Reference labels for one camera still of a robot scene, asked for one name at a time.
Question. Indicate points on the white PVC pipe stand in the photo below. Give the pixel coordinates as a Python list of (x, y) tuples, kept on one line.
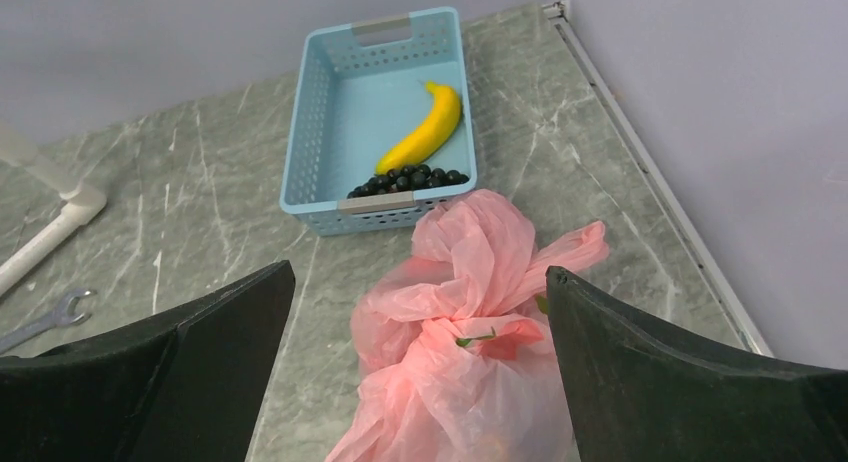
[(78, 204)]

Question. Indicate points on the silver open-end wrench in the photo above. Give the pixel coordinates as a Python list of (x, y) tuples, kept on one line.
[(64, 314)]

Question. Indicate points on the metal rail table edge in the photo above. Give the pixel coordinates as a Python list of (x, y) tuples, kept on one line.
[(739, 319)]

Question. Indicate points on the light blue plastic basket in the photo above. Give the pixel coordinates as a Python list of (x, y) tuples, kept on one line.
[(360, 91)]

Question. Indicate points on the dark fake grape bunch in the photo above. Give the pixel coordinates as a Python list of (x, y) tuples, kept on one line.
[(408, 178)]

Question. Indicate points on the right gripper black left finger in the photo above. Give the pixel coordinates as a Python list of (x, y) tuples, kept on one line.
[(185, 384)]

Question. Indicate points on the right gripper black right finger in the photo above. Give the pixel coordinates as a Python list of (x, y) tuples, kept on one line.
[(640, 388)]

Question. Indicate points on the yellow fake banana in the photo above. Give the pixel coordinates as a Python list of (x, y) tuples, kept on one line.
[(431, 134)]

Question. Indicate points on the pink plastic bag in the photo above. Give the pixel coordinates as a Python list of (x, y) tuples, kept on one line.
[(456, 356)]

